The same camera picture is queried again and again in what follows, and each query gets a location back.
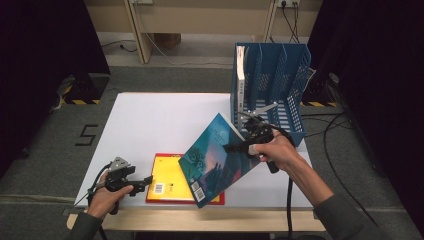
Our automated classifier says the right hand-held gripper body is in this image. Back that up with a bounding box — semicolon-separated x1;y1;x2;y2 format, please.
237;102;280;174

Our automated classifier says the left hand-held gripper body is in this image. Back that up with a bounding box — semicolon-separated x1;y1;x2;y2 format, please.
104;156;138;193

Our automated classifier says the red book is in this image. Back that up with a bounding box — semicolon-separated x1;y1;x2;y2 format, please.
145;152;226;206

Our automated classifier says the yellow book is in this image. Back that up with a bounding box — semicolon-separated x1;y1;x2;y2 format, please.
148;155;223;203

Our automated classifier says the teal book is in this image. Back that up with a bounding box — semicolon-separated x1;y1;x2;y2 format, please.
178;112;264;209

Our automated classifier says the white picture book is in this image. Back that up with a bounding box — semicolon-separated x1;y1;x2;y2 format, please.
234;45;248;133

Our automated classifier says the blue file rack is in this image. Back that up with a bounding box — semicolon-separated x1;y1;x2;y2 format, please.
229;42;313;148

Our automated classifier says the person's right hand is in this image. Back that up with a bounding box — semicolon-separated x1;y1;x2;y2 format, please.
248;131;309;174

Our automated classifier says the person's left hand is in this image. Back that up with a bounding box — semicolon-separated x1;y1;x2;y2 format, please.
87;173;134;219

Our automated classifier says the black yellow striped base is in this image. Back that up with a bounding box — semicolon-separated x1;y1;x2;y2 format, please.
299;71;339;108
58;73;111;106

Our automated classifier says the brown cardboard box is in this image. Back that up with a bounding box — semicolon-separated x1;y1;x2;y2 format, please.
153;33;183;50

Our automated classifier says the beige wooden desk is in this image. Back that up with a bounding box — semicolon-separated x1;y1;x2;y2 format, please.
83;0;324;65

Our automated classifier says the dark curtain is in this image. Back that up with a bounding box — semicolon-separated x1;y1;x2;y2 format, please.
306;0;424;234
0;0;112;178

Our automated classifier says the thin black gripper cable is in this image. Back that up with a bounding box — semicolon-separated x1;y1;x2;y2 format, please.
73;163;113;209

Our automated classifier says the thick black gripper cable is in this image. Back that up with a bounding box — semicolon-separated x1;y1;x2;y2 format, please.
271;124;298;240

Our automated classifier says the long black floor cable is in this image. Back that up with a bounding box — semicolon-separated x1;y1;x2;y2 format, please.
322;111;389;240

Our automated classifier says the black power cable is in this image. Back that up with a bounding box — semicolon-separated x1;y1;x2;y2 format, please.
281;3;299;44
293;3;301;36

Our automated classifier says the white cable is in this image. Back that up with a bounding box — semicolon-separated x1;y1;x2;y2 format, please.
144;31;234;67

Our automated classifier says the black cable with plug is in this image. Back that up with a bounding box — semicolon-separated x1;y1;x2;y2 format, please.
100;39;138;53

